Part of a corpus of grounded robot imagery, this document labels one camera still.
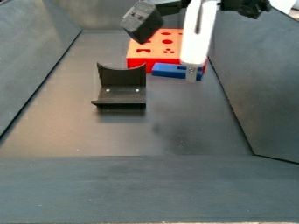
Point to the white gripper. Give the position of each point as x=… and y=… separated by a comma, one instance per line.
x=198, y=27

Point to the blue slotted square-circle object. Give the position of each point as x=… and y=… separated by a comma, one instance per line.
x=174, y=71

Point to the black curved fixture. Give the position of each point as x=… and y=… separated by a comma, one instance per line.
x=122, y=86

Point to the red shape-sorter block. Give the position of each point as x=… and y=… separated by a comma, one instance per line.
x=161, y=49

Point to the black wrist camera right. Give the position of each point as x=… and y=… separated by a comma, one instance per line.
x=248, y=8

